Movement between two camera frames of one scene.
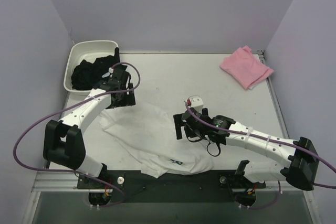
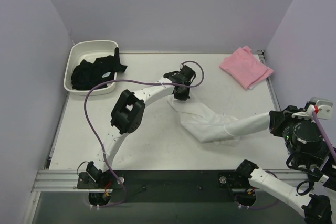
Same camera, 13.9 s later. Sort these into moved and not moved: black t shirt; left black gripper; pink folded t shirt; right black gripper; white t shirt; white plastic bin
Moved: white t shirt; left black gripper; right black gripper
Not moved: white plastic bin; pink folded t shirt; black t shirt
